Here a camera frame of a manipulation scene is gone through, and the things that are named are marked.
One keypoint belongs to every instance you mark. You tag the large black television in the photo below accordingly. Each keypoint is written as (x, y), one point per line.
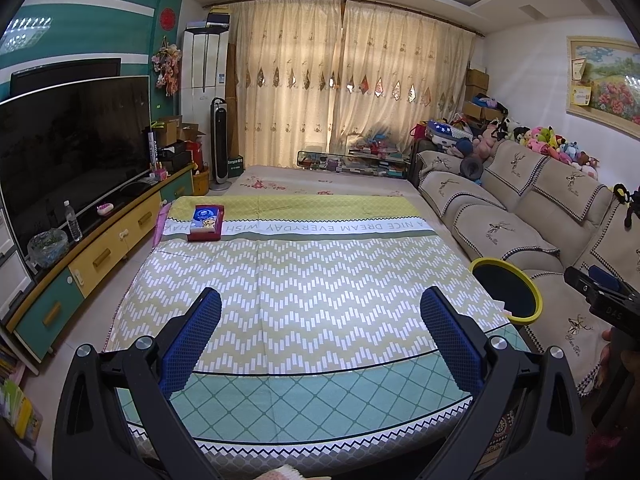
(68, 146)

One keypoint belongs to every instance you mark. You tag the framed flower painting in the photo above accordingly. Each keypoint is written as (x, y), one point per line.
(603, 82)

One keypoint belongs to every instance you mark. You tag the black tower fan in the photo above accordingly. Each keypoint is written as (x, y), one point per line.
(219, 138)

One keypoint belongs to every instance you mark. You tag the black yellow plush toy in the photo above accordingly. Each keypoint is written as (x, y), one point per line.
(629, 199)

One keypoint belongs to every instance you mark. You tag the yellow rimmed dark trash bin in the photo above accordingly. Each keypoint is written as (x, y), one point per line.
(522, 300)

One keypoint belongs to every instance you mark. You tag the beige fabric sofa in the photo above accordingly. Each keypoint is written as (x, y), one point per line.
(543, 217)

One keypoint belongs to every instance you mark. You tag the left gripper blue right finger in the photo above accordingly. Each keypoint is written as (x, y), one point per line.
(459, 340)

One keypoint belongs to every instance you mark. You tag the red blue snack box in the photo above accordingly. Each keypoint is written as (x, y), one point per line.
(206, 223)

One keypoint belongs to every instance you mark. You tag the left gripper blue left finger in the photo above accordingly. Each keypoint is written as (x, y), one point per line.
(183, 339)

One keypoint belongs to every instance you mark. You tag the glass bowl on cabinet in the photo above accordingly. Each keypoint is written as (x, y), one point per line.
(46, 248)

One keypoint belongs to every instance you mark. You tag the yellow green tv cabinet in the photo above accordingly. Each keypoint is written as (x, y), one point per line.
(40, 316)

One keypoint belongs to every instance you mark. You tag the floral cream floor mat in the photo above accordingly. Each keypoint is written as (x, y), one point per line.
(264, 180)

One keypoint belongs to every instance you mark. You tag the cream embroidered curtains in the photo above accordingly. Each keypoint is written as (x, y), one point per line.
(325, 73)

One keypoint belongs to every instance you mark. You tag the clear plastic water bottle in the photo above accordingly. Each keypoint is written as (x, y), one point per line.
(72, 222)

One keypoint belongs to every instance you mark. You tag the pile of plush toys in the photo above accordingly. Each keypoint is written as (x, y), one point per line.
(545, 141)

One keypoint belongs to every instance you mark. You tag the white standing air conditioner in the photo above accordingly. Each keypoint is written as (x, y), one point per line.
(203, 75)

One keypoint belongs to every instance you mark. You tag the pink artificial flower bunch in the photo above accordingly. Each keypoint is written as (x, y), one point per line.
(166, 66)

